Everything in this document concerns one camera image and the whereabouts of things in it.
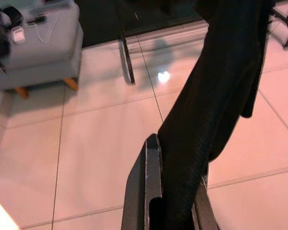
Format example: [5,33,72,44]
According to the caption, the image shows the small white device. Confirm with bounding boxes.
[13,26,25,44]

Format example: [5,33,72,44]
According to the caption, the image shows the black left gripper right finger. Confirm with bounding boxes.
[192,174,219,230]

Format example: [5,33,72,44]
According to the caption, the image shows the black garment with print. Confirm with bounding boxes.
[148,0,273,230]

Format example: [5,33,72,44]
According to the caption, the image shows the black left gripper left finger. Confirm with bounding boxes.
[121,133,164,230]

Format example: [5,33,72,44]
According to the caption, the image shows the grey plastic storage box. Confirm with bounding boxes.
[0,0,84,99]

